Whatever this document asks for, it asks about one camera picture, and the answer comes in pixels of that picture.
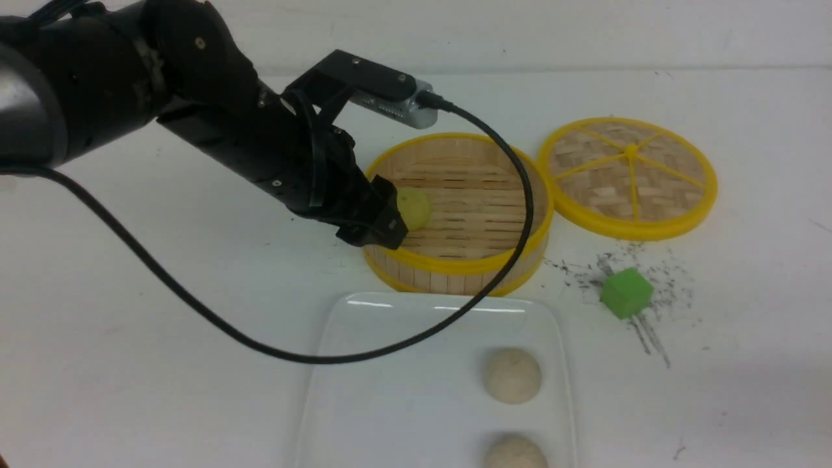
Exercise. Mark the white steamed bun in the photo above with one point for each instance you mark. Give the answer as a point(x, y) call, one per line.
point(515, 451)
point(512, 376)

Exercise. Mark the white rectangular plate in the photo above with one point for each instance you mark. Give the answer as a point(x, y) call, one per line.
point(426, 406)

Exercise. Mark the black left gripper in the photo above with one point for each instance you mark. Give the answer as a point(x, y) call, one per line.
point(291, 151)

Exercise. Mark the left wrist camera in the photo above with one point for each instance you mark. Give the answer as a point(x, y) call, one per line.
point(341, 78)

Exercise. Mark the bamboo steamer basket yellow rim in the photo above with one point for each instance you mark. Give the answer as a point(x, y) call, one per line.
point(477, 214)

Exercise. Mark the green foam cube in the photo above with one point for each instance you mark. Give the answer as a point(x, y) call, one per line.
point(626, 293)

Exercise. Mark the bamboo steamer lid yellow rim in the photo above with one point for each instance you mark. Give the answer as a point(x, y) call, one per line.
point(627, 179)

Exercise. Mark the yellow-green steamed bun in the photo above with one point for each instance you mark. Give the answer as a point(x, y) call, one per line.
point(414, 208)

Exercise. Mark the white steamed bun front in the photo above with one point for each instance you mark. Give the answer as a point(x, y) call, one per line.
point(515, 451)

